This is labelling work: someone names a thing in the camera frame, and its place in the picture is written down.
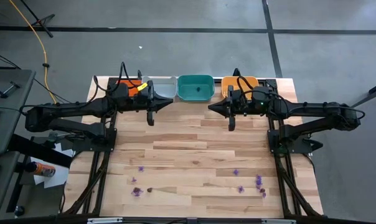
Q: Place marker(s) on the mustard yellow plastic bin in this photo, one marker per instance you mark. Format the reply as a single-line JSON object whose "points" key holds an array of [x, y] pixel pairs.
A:
{"points": [[230, 83]]}

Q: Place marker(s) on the orange spray can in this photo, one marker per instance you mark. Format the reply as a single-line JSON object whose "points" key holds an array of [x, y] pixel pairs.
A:
{"points": [[45, 170]]}

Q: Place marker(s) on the black caster wheel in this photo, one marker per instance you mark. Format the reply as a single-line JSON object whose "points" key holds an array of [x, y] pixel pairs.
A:
{"points": [[19, 211]]}

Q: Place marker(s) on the yellow label tag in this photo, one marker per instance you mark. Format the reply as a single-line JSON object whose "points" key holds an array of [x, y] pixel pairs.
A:
{"points": [[142, 86]]}

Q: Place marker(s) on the green plastic bin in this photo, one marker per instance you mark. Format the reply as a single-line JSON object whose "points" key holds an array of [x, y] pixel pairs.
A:
{"points": [[191, 84]]}

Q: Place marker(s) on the black aluminium table frame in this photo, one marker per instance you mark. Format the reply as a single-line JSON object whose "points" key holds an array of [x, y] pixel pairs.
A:
{"points": [[270, 82]]}

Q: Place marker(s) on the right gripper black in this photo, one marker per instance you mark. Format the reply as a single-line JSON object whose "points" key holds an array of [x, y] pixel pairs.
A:
{"points": [[231, 107]]}

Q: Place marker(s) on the black tripod stand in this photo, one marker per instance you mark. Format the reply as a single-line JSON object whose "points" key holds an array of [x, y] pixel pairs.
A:
{"points": [[38, 21]]}

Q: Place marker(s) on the black support beam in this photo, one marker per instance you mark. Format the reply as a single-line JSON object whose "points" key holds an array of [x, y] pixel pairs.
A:
{"points": [[35, 149]]}

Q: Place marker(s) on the grey desk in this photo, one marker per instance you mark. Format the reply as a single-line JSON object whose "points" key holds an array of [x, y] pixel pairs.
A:
{"points": [[4, 203]]}

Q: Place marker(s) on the dark brown decoration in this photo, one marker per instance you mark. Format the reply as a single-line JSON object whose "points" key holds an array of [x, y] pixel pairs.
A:
{"points": [[149, 189]]}

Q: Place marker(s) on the white paper sheet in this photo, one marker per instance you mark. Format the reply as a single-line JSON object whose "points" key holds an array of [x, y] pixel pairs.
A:
{"points": [[57, 179]]}

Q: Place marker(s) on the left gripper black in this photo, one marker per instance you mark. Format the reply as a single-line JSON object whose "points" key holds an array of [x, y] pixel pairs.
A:
{"points": [[150, 104]]}

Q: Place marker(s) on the grey side table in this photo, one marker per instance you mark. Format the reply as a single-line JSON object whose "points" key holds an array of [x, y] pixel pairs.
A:
{"points": [[7, 124]]}

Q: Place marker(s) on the silver metal bracket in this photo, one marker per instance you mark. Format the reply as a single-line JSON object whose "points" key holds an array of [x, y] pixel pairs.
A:
{"points": [[104, 220], [278, 221]]}

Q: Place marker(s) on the grey plastic bin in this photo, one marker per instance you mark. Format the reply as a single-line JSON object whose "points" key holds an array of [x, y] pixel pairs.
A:
{"points": [[166, 88]]}

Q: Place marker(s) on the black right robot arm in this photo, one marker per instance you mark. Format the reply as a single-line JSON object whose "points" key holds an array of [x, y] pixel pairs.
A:
{"points": [[315, 109]]}

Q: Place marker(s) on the red-orange slotted basket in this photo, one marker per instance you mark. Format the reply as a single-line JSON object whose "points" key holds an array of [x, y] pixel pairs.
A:
{"points": [[133, 92]]}

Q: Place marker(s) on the dark purple decoration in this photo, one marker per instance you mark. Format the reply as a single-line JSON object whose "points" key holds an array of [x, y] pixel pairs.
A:
{"points": [[262, 190]]}

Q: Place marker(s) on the black table clamp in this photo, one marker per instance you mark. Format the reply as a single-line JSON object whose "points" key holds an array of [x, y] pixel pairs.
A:
{"points": [[236, 72], [139, 74]]}

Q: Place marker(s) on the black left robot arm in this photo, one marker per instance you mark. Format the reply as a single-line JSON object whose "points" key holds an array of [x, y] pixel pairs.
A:
{"points": [[69, 109]]}

